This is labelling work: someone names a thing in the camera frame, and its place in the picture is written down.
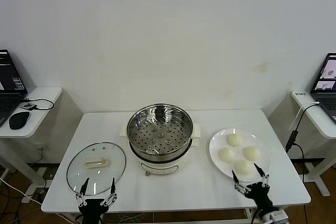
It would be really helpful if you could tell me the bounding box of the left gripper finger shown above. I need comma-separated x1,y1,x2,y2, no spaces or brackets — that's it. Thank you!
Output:
75,177,90,207
100,177,118,208

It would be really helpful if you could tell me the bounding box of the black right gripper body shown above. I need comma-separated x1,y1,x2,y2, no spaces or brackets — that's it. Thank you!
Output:
245,183,275,213

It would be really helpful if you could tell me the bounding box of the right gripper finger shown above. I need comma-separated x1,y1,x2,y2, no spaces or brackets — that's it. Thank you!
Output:
232,170,249,195
254,163,271,189

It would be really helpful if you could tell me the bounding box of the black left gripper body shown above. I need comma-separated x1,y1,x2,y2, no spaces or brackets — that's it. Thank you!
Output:
78,198,110,224

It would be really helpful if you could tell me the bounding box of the white steamed baozi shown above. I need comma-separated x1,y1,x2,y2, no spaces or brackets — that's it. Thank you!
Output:
226,134,244,147
233,159,254,176
243,146,261,161
218,147,236,162

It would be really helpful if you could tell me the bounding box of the glass lid with cream handle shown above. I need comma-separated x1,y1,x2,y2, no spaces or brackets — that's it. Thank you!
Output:
66,142,127,195

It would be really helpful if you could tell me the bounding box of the stainless steel steamer basket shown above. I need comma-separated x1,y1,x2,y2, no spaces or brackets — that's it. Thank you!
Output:
127,103,194,158

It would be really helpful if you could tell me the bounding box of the white round plate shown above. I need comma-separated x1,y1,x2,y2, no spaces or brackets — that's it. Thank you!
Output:
209,128,272,182

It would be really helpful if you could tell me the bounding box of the white electric cooker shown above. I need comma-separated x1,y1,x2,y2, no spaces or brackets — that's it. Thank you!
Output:
119,123,203,178

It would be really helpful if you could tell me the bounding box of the white side desk with label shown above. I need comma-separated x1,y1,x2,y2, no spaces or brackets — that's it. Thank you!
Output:
290,89,336,197

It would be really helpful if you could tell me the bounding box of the black computer mouse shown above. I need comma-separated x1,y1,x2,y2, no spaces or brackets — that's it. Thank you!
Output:
8,111,30,130

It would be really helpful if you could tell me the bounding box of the small black usb hub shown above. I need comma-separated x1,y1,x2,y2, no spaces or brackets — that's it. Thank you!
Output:
20,102,37,111

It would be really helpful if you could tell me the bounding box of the white side desk with mouse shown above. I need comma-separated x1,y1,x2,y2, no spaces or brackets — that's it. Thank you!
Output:
0,86,63,204

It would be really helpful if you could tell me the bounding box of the grey laptop with pink windows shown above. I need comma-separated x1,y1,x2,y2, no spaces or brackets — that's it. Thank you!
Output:
309,52,336,124

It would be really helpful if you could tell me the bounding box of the black laptop with dark screen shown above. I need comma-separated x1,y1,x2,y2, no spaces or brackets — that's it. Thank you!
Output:
0,49,28,127

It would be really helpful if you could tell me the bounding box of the white table leg frame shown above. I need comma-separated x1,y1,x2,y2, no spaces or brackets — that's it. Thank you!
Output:
97,207,254,224

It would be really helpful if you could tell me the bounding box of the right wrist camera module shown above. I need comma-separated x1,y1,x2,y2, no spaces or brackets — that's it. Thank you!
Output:
259,208,288,224

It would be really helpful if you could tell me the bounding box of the white flat cable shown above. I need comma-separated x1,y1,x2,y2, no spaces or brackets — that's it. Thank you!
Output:
289,100,320,131

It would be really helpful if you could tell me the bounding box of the black looped hub cable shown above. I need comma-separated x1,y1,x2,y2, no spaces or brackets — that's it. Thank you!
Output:
22,98,55,111

